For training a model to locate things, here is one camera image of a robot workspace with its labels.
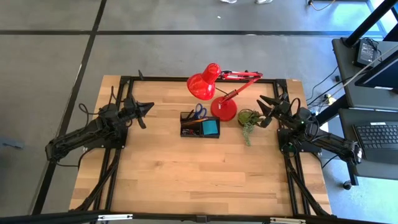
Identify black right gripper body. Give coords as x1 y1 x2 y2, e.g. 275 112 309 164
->
262 98 296 128

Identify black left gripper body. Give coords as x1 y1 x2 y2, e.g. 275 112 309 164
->
118 99 147 129

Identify blue handled scissors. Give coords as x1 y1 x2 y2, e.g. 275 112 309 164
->
192 103 208 121

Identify blue sticky note pad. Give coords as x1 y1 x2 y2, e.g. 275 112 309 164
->
201 120 219 136

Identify black mesh desk organizer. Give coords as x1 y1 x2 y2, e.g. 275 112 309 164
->
179 111 221 139

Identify potted succulent plant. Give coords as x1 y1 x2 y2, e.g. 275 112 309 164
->
238 108 267 147

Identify black diagonal beam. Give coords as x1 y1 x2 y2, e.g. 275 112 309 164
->
343 0 398 48
312 94 349 127

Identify yellow white power strip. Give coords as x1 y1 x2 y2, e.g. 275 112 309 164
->
322 93 337 106

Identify red desk lamp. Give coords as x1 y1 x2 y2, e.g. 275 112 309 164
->
186 62 264 123

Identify dark gray desk surface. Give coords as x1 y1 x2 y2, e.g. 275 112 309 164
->
338 107 398 181
331 37 398 110

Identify black keyboard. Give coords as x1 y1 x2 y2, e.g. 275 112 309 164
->
353 121 398 165

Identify black power adapter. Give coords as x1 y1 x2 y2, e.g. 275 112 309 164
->
354 39 379 68

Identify black monitor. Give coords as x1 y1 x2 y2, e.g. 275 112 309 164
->
354 49 398 91

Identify gray floor object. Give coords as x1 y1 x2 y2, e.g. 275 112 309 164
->
0 136 25 149

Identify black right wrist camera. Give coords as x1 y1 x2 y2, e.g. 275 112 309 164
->
276 98 292 112

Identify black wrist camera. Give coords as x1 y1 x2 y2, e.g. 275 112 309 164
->
119 98 135 112
276 98 292 112

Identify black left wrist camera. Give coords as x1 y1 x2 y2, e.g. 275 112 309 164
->
119 98 135 112

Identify black floor cable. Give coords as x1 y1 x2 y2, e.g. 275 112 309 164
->
306 64 357 106

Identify silver metal bracket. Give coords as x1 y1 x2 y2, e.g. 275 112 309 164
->
97 213 134 222
269 217 307 224

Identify white cable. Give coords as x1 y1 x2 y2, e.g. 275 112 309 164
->
341 43 398 90

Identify orange cable with black plug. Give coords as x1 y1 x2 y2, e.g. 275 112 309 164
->
307 0 337 12

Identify black camera mount rail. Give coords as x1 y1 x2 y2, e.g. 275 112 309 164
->
0 210 398 224

